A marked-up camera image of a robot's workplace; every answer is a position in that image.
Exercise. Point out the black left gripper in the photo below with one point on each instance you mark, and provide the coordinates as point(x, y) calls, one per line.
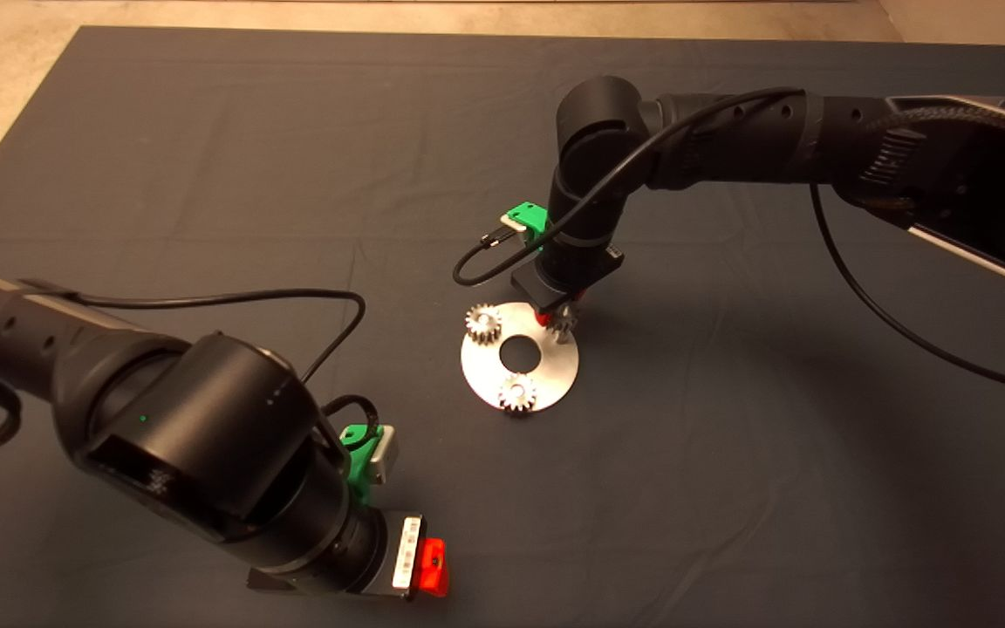
point(406, 551)

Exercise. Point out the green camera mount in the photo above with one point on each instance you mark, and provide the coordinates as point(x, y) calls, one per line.
point(358, 455)
point(533, 216)

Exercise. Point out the round metal carrier plate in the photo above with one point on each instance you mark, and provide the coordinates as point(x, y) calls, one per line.
point(555, 375)

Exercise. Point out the green right camera mount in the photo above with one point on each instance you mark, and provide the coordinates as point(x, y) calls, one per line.
point(533, 216)

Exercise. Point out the silver right camera box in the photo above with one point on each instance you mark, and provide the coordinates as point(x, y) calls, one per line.
point(511, 225)

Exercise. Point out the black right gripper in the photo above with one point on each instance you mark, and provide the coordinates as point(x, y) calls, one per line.
point(568, 276)

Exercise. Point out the green left camera mount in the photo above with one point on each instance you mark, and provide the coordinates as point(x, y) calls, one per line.
point(358, 455)

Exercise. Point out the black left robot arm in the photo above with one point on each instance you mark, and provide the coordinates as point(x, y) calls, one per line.
point(206, 427)

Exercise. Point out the small steel planetary gear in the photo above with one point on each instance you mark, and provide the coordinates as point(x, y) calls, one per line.
point(509, 399)
point(564, 324)
point(478, 324)

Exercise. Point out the dark grey table cloth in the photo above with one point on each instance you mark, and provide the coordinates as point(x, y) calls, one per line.
point(729, 480)

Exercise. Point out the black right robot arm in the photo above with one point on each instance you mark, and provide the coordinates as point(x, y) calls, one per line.
point(747, 139)

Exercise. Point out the silver camera box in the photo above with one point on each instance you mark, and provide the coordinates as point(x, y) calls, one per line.
point(385, 455)
point(511, 225)

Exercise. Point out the silver left camera box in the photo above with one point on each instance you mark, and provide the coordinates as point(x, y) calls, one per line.
point(385, 455)

